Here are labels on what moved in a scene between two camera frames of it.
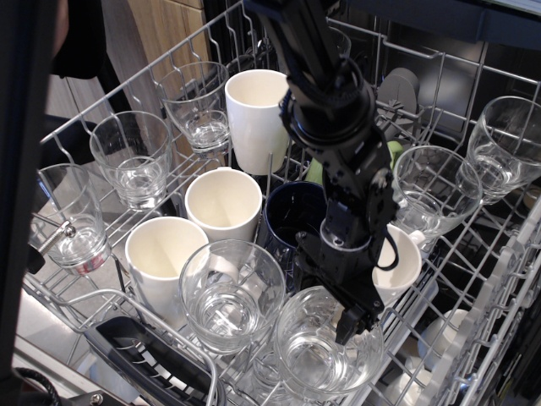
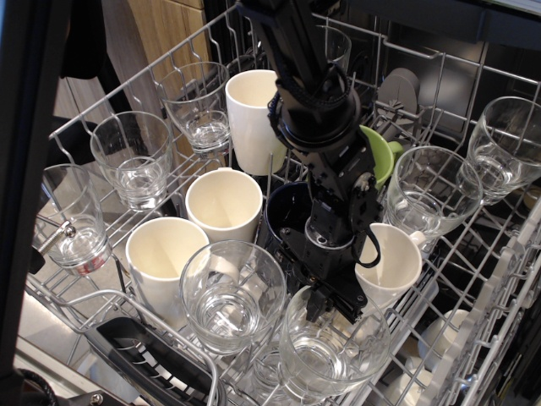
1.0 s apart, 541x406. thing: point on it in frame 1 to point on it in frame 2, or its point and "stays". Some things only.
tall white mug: x=257 y=127 stays
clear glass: x=309 y=360 stays
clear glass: x=233 y=292 stays
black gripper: x=344 y=260 to x=325 y=255
